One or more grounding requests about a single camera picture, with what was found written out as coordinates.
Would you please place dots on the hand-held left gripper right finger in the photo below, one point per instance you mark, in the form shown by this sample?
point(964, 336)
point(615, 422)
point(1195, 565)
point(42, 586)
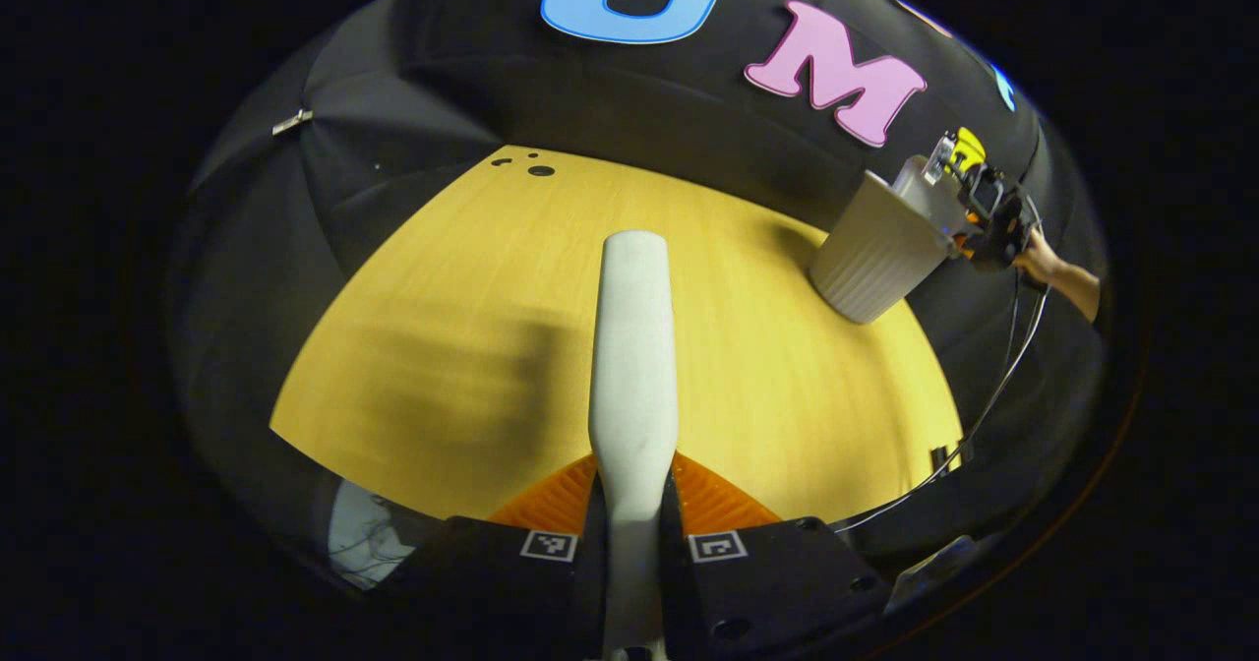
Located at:
point(679, 582)

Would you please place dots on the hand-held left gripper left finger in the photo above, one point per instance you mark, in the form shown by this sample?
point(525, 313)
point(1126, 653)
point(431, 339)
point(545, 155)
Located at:
point(590, 582)

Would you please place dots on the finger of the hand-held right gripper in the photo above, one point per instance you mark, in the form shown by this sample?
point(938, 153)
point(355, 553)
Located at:
point(967, 236)

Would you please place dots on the grey white dustpan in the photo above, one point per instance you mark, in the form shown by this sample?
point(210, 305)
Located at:
point(929, 199)

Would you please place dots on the white ribbed garbage bin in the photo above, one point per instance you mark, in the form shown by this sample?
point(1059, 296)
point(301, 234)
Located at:
point(875, 258)

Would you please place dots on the small white broom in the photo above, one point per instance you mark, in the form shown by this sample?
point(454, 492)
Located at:
point(634, 346)

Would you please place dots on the wooden desktop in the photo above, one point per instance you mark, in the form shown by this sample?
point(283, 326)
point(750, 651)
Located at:
point(443, 327)

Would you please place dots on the black backdrop cloth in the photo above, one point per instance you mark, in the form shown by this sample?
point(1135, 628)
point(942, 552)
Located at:
point(443, 71)

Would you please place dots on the white backdrop clip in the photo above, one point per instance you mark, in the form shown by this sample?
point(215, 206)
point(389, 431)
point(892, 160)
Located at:
point(292, 122)

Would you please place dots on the black desk edge bracket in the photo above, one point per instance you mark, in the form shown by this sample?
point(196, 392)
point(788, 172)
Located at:
point(951, 455)

